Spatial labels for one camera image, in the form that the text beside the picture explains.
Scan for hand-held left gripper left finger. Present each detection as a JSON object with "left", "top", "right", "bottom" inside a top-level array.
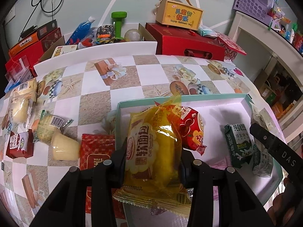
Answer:
[{"left": 31, "top": 144, "right": 127, "bottom": 227}]

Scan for purple plastic basket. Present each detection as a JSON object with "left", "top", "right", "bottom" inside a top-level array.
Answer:
[{"left": 233, "top": 0, "right": 277, "bottom": 24}]

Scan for person's right hand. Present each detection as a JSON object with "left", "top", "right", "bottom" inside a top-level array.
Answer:
[{"left": 266, "top": 193, "right": 303, "bottom": 227}]

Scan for green-white barcode packet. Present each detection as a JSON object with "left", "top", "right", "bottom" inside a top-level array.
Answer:
[{"left": 33, "top": 110, "right": 74, "bottom": 143}]

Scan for white foam board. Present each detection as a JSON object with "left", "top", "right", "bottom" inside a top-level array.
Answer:
[{"left": 33, "top": 41, "right": 158, "bottom": 77}]

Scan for dark green snack packet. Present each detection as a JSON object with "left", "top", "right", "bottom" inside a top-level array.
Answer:
[{"left": 224, "top": 124, "right": 254, "bottom": 169}]

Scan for red plastic toy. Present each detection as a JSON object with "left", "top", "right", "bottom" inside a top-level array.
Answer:
[{"left": 79, "top": 38, "right": 95, "bottom": 49}]

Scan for yellow bread packet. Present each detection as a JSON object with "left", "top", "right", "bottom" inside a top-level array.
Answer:
[{"left": 113, "top": 94, "right": 192, "bottom": 216}]

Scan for white shelf unit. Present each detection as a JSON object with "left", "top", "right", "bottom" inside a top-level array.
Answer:
[{"left": 227, "top": 11, "right": 303, "bottom": 114}]

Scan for bagged round bun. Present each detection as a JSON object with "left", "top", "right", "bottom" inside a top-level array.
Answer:
[{"left": 51, "top": 129, "right": 81, "bottom": 161}]

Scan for dark red printed box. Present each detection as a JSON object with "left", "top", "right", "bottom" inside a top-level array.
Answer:
[{"left": 40, "top": 27, "right": 62, "bottom": 52}]

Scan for black box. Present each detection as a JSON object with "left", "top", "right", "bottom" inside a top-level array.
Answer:
[{"left": 35, "top": 19, "right": 58, "bottom": 38}]

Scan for cardboard boxes under shelf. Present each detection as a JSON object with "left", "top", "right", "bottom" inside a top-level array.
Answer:
[{"left": 259, "top": 68, "right": 303, "bottom": 121}]

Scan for clear round ball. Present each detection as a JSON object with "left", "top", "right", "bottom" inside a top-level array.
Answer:
[{"left": 124, "top": 28, "right": 141, "bottom": 42}]

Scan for cream snack packet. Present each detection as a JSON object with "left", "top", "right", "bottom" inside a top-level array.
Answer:
[{"left": 251, "top": 104, "right": 277, "bottom": 135}]

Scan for pink snack packet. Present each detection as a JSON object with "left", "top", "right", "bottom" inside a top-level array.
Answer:
[{"left": 208, "top": 157, "right": 235, "bottom": 204}]

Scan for colourful trinkets on shelf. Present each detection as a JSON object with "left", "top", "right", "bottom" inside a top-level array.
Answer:
[{"left": 267, "top": 0, "right": 303, "bottom": 52}]

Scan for brown cardboard box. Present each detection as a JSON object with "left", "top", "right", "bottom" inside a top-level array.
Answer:
[{"left": 39, "top": 23, "right": 157, "bottom": 59}]

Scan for plain red box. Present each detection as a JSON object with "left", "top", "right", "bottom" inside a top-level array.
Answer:
[{"left": 5, "top": 41, "right": 45, "bottom": 76}]

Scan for light blue packet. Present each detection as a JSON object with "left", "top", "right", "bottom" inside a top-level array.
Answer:
[{"left": 198, "top": 26, "right": 218, "bottom": 38}]

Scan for white yellow-print box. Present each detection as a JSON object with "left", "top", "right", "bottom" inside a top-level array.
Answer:
[{"left": 52, "top": 45, "right": 77, "bottom": 58}]

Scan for black power adapter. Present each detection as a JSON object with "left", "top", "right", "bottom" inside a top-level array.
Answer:
[{"left": 18, "top": 25, "right": 38, "bottom": 39}]

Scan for red flat packet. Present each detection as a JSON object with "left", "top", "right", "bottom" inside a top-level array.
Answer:
[{"left": 79, "top": 134, "right": 126, "bottom": 220}]

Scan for blue plastic bottle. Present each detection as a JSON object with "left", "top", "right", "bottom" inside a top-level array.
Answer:
[{"left": 71, "top": 16, "right": 96, "bottom": 43}]

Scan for orange box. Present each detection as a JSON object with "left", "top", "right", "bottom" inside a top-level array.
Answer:
[{"left": 9, "top": 32, "right": 39, "bottom": 57}]

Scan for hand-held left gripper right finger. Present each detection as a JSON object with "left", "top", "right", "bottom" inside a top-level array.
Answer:
[{"left": 181, "top": 150, "right": 273, "bottom": 227}]

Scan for blue white flat box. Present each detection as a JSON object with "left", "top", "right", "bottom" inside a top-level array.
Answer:
[{"left": 5, "top": 80, "right": 29, "bottom": 94}]

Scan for red-brown small packet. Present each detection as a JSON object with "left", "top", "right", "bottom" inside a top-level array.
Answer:
[{"left": 5, "top": 131, "right": 35, "bottom": 159}]

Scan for red flower snack packet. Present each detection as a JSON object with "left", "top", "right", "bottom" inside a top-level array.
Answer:
[{"left": 142, "top": 106, "right": 207, "bottom": 156}]

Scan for pale green snack packet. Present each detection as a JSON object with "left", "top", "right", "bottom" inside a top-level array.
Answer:
[{"left": 251, "top": 144, "right": 274, "bottom": 178}]

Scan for yellow gift box with handle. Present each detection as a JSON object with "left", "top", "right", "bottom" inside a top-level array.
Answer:
[{"left": 155, "top": 0, "right": 204, "bottom": 31}]

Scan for clear plastic box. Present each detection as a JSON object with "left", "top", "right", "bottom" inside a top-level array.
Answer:
[{"left": 5, "top": 55, "right": 34, "bottom": 86}]

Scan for red patterned box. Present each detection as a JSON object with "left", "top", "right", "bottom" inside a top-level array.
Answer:
[{"left": 216, "top": 33, "right": 247, "bottom": 63}]

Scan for dark colourful bag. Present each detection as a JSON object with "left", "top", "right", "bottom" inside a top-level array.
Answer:
[{"left": 96, "top": 25, "right": 116, "bottom": 44}]

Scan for green dumbbell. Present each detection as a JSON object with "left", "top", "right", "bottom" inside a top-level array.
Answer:
[{"left": 111, "top": 12, "right": 128, "bottom": 40}]

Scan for white wall outlet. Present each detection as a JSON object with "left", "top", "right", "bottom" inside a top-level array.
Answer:
[{"left": 3, "top": 6, "right": 16, "bottom": 25}]

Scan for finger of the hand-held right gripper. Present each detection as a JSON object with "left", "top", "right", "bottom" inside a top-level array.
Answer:
[{"left": 250, "top": 122, "right": 282, "bottom": 156}]

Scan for teal rimmed white tray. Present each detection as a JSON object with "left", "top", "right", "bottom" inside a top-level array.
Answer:
[{"left": 116, "top": 93, "right": 284, "bottom": 227}]

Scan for large red gift box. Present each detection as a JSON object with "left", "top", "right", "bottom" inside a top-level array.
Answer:
[{"left": 145, "top": 23, "right": 225, "bottom": 62}]

